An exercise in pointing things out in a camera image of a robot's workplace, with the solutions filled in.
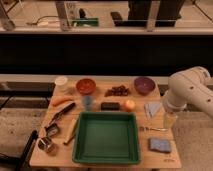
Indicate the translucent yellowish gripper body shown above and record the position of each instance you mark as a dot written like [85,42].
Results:
[169,120]

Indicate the green plastic tray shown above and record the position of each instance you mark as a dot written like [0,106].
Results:
[106,138]

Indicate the light blue folded cloth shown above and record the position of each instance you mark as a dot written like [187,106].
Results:
[151,108]

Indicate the black metal measuring cup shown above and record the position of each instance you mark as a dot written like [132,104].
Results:
[52,130]

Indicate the red bowl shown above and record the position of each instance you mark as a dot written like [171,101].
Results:
[86,86]

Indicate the blue sponge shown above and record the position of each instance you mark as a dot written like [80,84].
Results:
[160,145]

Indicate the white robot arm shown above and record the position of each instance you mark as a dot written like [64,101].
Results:
[187,87]

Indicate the white cup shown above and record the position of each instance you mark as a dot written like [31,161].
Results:
[61,82]

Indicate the bunch of dark grapes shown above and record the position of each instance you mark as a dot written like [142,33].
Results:
[118,91]

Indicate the blue translucent cup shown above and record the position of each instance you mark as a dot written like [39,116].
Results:
[87,102]

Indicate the dark brown block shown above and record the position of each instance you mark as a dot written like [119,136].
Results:
[110,106]

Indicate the black handled knife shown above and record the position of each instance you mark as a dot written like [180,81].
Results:
[59,114]

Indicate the purple bowl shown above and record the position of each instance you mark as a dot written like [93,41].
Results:
[144,85]

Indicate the wooden board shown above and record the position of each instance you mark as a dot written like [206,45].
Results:
[149,159]

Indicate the red yellow apple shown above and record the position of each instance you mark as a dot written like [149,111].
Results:
[129,105]

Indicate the orange carrot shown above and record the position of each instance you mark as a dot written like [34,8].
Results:
[60,100]

